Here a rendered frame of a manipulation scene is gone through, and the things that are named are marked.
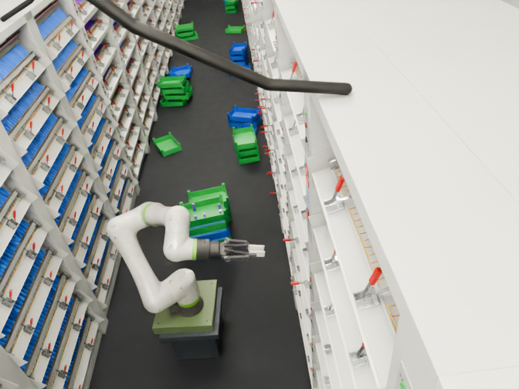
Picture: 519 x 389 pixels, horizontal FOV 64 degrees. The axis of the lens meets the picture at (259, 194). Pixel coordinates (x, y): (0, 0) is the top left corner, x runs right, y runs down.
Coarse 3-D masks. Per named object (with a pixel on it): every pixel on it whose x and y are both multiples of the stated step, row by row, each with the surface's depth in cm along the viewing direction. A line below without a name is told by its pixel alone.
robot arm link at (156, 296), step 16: (112, 224) 203; (128, 224) 205; (112, 240) 205; (128, 240) 204; (128, 256) 205; (144, 256) 210; (144, 272) 207; (144, 288) 206; (160, 288) 210; (144, 304) 208; (160, 304) 207
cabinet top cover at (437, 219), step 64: (320, 0) 144; (320, 64) 100; (384, 64) 96; (384, 128) 74; (448, 128) 72; (384, 192) 61; (448, 192) 59; (384, 256) 52; (448, 256) 50; (512, 256) 49; (448, 320) 43; (512, 320) 43
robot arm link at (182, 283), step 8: (176, 272) 218; (184, 272) 218; (192, 272) 219; (168, 280) 214; (176, 280) 214; (184, 280) 214; (192, 280) 216; (176, 288) 212; (184, 288) 213; (192, 288) 217; (176, 296) 212; (184, 296) 216; (192, 296) 219; (184, 304) 221; (192, 304) 222
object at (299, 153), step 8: (288, 104) 174; (288, 112) 176; (288, 120) 174; (288, 128) 169; (296, 128) 162; (288, 136) 165; (296, 136) 163; (296, 144) 158; (296, 152) 154; (304, 152) 152; (296, 160) 151; (304, 160) 149; (304, 168) 142; (304, 176) 142; (304, 184) 139; (304, 192) 136; (304, 200) 128
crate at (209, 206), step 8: (208, 200) 298; (216, 200) 299; (192, 208) 298; (200, 208) 297; (208, 208) 297; (216, 208) 296; (224, 208) 294; (192, 216) 292; (200, 216) 291; (208, 216) 290; (216, 216) 283; (224, 216) 284; (192, 224) 282; (200, 224) 283
